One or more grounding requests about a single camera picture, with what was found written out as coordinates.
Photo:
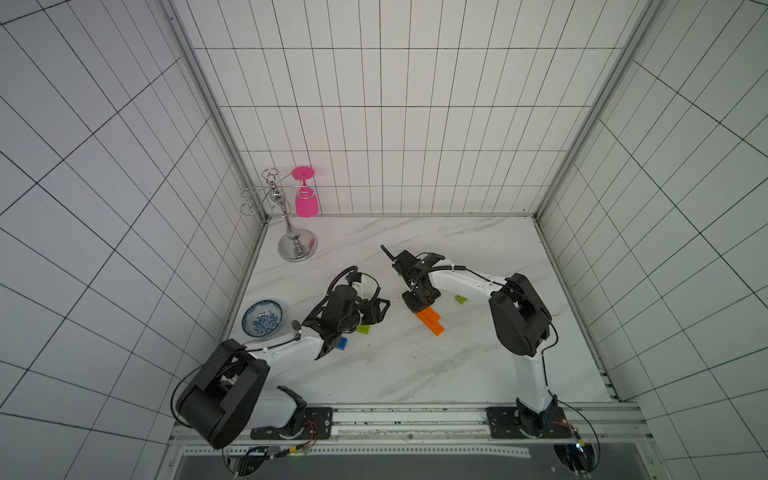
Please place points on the orange lego brick bottom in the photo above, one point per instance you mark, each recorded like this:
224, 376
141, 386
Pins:
435, 328

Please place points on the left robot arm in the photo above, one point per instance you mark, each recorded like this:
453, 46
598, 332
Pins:
236, 390

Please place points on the orange lego brick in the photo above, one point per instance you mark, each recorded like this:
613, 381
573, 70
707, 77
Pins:
428, 315
435, 328

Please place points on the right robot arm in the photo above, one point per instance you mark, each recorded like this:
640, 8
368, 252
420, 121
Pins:
521, 321

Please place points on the pink plastic wine glass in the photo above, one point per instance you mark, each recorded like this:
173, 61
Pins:
306, 199

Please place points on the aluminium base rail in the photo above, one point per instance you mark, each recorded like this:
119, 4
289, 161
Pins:
473, 423

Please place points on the blue patterned bowl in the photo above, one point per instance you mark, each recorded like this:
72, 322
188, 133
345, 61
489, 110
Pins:
262, 319

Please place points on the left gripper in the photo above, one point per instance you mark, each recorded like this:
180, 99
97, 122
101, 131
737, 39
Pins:
372, 308

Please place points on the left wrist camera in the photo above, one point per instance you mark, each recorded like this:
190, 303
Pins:
364, 285

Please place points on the chrome glass holder stand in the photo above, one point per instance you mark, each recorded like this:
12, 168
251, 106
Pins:
297, 244

